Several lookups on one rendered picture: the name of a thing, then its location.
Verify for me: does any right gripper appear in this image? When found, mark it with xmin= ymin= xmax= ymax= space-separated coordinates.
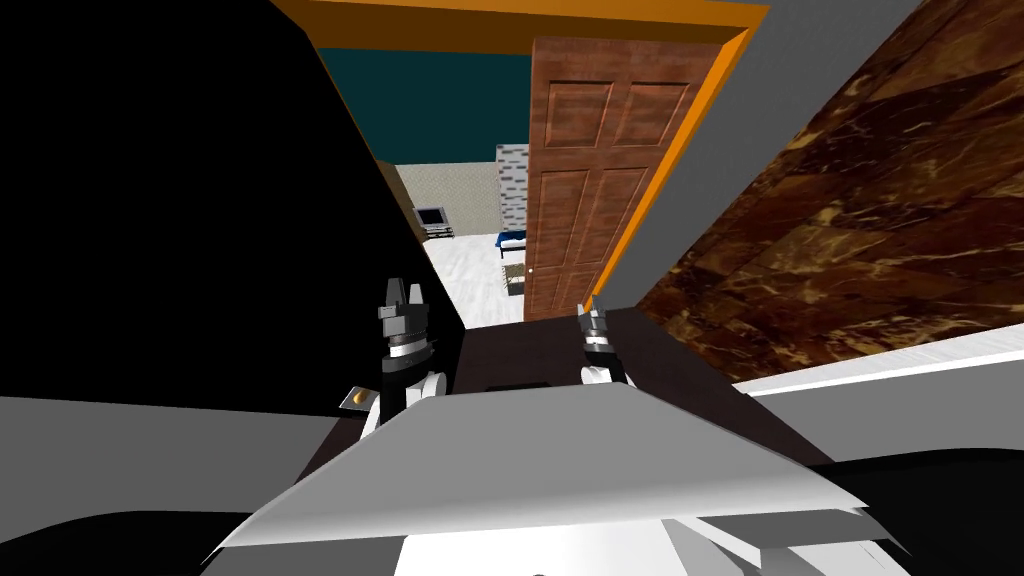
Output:
xmin=576 ymin=295 xmax=614 ymax=351

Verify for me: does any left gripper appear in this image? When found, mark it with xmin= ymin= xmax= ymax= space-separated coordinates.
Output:
xmin=377 ymin=277 xmax=434 ymax=345

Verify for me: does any television on grey stand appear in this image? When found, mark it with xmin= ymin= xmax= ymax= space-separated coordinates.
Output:
xmin=412 ymin=205 xmax=456 ymax=241

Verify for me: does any brown panelled wooden door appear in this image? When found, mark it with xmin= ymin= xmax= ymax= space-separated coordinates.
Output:
xmin=523 ymin=35 xmax=726 ymax=323

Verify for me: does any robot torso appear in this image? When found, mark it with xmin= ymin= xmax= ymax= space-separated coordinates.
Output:
xmin=199 ymin=382 xmax=913 ymax=576

